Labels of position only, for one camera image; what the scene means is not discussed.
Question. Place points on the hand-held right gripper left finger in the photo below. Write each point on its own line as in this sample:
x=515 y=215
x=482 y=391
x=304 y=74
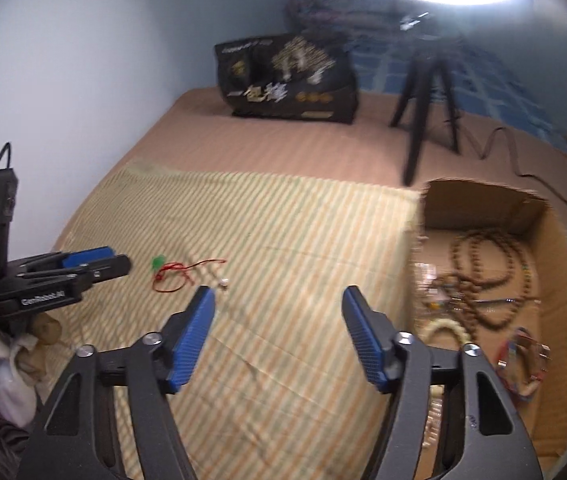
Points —
x=193 y=330

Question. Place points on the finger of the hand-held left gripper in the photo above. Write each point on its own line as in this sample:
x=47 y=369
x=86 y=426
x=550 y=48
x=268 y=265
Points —
x=88 y=256
x=108 y=267

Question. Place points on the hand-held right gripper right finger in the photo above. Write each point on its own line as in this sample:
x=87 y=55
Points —
x=363 y=335

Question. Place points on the cardboard box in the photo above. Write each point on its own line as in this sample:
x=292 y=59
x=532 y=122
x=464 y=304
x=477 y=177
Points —
x=558 y=310

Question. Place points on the person's left hand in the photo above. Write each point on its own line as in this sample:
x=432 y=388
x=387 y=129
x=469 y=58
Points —
x=43 y=332

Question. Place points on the striped yellow cloth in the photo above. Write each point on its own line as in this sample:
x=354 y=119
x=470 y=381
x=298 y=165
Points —
x=288 y=240

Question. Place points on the bed with tan sheet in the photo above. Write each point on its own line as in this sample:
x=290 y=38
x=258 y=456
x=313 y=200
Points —
x=263 y=145

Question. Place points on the black tripod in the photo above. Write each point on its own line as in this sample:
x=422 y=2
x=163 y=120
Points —
x=426 y=90

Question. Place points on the black printed bag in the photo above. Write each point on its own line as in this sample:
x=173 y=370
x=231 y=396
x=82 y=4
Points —
x=288 y=80

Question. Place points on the dark bundled blanket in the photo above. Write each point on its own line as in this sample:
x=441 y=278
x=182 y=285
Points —
x=323 y=10

